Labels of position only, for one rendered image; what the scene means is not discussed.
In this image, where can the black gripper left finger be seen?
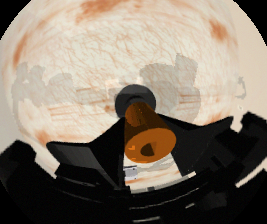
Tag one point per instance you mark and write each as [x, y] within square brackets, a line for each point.
[106, 153]

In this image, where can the orange cone-shaped knob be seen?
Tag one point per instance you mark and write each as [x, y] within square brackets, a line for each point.
[147, 137]

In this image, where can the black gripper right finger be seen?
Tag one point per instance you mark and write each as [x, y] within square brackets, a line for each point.
[193, 140]

